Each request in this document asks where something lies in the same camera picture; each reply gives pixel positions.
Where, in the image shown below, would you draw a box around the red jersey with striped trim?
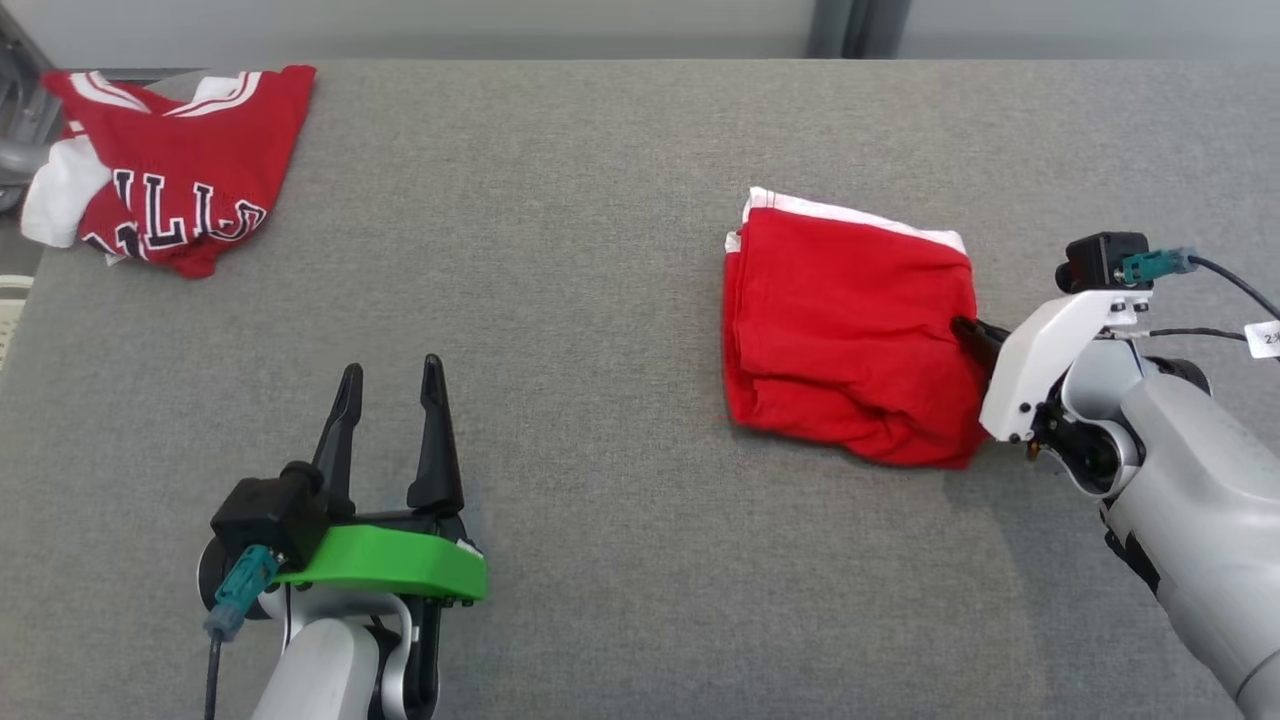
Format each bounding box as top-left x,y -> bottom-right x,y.
20,65 -> 317,279

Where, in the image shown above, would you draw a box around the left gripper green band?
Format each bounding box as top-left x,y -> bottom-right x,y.
270,354 -> 489,720

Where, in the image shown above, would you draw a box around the grey metal frame rail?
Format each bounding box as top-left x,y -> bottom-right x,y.
0,15 -> 66,213

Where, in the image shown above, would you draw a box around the grey metal double post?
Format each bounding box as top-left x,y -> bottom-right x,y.
808,0 -> 913,59

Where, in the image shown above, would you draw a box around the red shorts with white stripe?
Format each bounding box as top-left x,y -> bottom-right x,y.
722,186 -> 993,469

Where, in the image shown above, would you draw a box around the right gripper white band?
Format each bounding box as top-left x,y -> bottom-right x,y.
950,288 -> 1153,446

